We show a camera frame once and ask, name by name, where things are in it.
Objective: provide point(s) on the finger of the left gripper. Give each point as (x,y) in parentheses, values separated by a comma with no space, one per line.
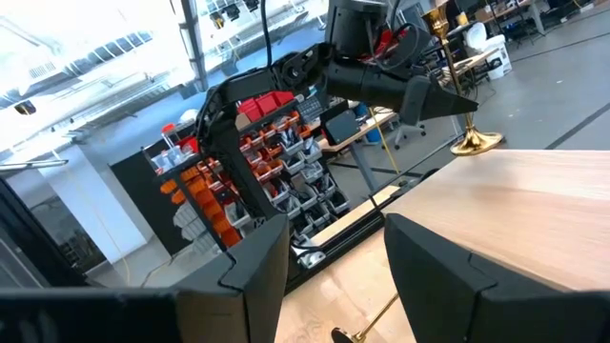
(448,105)

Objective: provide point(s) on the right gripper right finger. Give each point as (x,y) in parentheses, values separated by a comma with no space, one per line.
(438,295)

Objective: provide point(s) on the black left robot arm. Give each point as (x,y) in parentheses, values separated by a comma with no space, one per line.
(231,152)

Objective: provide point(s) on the grey camera on black frame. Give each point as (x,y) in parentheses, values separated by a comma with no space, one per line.
(333,248)

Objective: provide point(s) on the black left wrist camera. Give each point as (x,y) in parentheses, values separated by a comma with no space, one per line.
(355,28)

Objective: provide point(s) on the wooden workbench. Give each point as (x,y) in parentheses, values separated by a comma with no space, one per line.
(362,131)

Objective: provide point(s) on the black parts bin rack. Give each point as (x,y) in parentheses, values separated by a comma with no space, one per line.
(295,162)

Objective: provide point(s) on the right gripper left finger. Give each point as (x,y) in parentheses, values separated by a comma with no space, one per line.
(252,286)

